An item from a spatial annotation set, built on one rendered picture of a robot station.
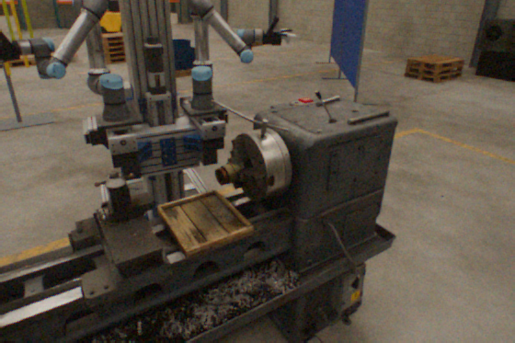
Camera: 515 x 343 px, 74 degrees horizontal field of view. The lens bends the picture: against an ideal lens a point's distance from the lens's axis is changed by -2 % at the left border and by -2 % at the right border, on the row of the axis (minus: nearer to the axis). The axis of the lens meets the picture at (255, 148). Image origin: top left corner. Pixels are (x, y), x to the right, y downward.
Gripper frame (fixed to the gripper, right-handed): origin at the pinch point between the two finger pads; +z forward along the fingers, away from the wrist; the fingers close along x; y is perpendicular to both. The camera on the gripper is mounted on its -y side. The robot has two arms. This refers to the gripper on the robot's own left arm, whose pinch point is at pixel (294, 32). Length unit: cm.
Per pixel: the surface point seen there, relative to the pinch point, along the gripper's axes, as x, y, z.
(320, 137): 91, 21, -3
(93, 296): 141, 49, -85
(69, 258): 119, 56, -103
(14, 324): 147, 53, -108
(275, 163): 95, 30, -22
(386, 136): 71, 33, 36
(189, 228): 105, 56, -58
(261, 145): 90, 25, -27
